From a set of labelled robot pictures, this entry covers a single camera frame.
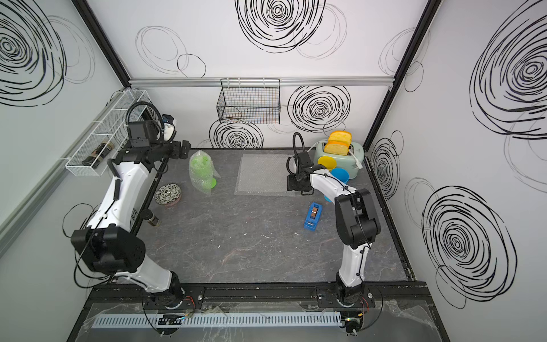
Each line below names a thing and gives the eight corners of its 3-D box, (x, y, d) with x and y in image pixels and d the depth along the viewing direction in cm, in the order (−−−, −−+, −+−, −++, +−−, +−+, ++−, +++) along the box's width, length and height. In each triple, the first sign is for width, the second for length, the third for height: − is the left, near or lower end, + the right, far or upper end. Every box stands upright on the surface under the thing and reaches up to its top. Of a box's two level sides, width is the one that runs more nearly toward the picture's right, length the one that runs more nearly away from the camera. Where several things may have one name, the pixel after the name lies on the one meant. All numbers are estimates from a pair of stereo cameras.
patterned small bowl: (154, 206, 98) (151, 202, 95) (162, 187, 105) (159, 183, 102) (179, 206, 98) (176, 202, 95) (185, 187, 105) (182, 183, 102)
